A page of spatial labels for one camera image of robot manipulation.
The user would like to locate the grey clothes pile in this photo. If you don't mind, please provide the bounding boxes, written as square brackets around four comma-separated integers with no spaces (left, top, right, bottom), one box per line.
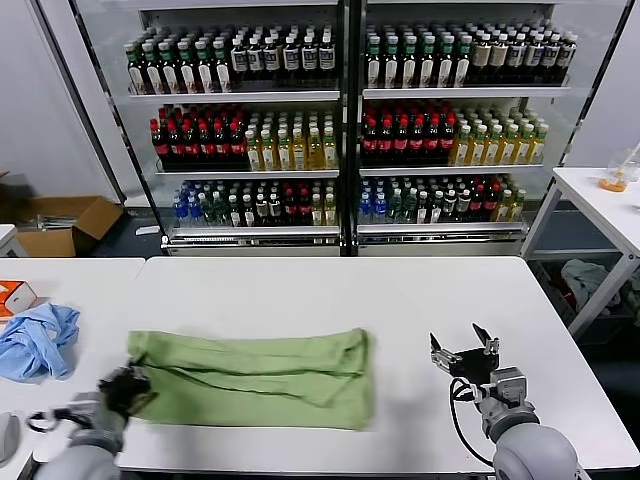
[558,259,623,319]

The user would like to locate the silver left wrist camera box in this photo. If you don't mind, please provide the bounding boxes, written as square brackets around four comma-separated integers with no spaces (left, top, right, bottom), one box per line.
[69,391,106,426]

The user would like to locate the dark tea bottle green cap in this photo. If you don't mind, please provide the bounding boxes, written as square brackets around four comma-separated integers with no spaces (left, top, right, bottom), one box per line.
[195,41,214,95]
[400,36,419,90]
[382,37,401,90]
[364,37,383,90]
[177,41,196,95]
[453,35,471,89]
[143,42,162,96]
[436,35,455,90]
[126,43,145,96]
[160,42,179,96]
[418,36,437,90]
[212,40,231,95]

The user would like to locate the orange white tissue box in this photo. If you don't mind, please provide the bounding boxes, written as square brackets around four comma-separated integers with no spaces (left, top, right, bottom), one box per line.
[0,280,40,321]

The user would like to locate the silver metal bars bundle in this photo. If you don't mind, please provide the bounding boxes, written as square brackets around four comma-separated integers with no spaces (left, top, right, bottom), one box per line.
[28,213,78,232]

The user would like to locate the glass door drinks cooler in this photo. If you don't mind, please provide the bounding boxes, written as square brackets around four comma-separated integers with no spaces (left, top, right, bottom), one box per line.
[33,0,353,259]
[348,0,630,259]

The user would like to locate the grey rounded device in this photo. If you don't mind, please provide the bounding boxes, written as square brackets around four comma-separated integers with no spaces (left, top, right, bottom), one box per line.
[0,412,22,465]

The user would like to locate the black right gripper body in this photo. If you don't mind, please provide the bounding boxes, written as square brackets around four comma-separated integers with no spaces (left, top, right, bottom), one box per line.
[447,347,501,386]

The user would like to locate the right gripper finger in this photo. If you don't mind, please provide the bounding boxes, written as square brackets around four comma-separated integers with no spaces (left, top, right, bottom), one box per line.
[429,332,465,372]
[472,323,502,357]

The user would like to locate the blue crumpled shirt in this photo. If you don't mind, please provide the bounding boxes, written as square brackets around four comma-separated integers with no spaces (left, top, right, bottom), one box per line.
[0,302,81,382]

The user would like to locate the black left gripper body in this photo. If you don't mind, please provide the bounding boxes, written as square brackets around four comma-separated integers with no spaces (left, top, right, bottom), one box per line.
[99,368,154,415]

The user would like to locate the open cardboard box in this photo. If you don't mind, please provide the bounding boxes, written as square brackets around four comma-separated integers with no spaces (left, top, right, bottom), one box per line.
[0,195,124,259]

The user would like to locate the glass flask orange liquid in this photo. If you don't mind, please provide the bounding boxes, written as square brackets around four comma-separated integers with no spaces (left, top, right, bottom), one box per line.
[598,145,640,194]

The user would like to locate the white cooler shelf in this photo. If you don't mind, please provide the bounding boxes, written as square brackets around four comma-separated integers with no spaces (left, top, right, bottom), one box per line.
[362,87,570,101]
[358,164,545,178]
[166,225,341,239]
[129,91,340,105]
[154,169,340,180]
[356,222,525,236]

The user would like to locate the dark bottle navy white label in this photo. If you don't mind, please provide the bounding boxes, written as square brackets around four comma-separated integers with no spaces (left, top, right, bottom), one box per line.
[247,38,264,82]
[523,33,542,84]
[300,35,318,80]
[317,34,335,80]
[558,33,578,84]
[541,33,559,84]
[282,36,300,81]
[230,38,248,82]
[506,33,525,84]
[262,37,280,81]

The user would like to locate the small white cabinet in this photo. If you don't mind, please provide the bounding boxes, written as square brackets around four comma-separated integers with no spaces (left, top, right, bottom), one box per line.
[0,224,18,260]

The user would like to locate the white side table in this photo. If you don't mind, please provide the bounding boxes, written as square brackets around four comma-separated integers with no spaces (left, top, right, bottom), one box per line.
[518,167,640,341]

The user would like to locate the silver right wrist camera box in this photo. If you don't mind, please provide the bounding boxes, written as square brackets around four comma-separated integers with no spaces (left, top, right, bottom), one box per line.
[489,367,529,409]

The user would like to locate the green t-shirt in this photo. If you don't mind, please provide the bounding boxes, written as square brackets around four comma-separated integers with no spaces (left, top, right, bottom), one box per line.
[124,327,376,432]

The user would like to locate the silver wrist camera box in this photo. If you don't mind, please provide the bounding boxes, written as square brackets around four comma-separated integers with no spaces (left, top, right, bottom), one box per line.
[69,391,106,426]
[489,367,529,409]

